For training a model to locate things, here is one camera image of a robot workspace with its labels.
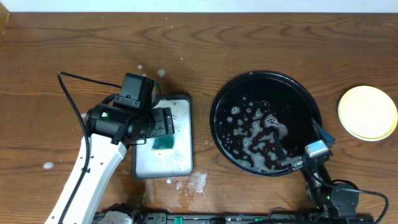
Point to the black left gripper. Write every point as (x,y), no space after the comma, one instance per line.
(163,121)

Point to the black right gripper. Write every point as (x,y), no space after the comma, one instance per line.
(289,162)

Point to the green yellow sponge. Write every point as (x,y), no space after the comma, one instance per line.
(163,143)

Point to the yellow plate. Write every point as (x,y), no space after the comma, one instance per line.
(367,113)

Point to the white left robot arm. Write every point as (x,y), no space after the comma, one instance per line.
(96,162)

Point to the rectangular soapy water tray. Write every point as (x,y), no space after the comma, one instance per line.
(177,162)

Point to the round black tray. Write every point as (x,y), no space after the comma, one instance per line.
(254,108)

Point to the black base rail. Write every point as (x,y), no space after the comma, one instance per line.
(163,218)

